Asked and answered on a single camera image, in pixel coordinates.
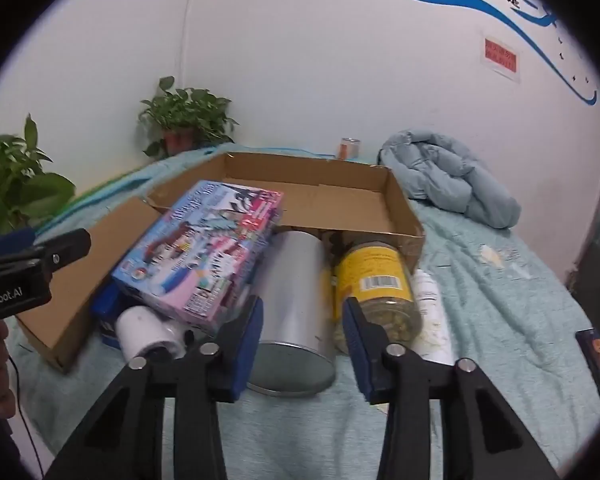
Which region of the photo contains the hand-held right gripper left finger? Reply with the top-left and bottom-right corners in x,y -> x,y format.
42,296 -> 265,480

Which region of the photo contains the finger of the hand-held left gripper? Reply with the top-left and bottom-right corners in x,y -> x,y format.
30,228 -> 92,273
0,228 -> 37,256

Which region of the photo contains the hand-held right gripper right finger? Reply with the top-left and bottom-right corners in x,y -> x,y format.
341,297 -> 561,480

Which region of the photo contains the silver metal tin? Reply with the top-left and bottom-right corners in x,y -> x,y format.
245,230 -> 337,400

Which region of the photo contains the white plastic bottle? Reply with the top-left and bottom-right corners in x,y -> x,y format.
411,269 -> 456,363

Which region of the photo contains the yellow label clear jar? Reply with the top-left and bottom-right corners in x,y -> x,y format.
332,241 -> 423,356

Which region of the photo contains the white tube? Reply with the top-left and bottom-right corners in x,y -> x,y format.
116,305 -> 191,361

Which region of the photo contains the colourful cartoon game box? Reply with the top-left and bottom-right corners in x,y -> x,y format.
111,180 -> 285,333

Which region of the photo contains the brown cardboard box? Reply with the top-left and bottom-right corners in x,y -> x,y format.
15,151 -> 426,373

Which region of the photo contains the green leafy plant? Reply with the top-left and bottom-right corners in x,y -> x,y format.
0,114 -> 77,238

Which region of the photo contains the light green blanket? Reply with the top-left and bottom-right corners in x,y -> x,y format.
10,142 -> 600,480

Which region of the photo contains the potted plant in red pot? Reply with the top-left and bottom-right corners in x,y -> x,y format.
139,76 -> 240,161

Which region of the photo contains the light blue padded jacket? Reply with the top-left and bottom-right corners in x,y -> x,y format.
378,129 -> 522,226

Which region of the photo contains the orange drink can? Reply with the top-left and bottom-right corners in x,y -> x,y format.
336,136 -> 361,162

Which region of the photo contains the dark packet at right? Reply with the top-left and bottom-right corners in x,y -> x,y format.
576,328 -> 600,407

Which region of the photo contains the black cable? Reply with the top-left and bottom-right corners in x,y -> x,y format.
7,355 -> 48,466

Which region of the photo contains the red wall notice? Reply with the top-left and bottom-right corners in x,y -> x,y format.
481,32 -> 522,82

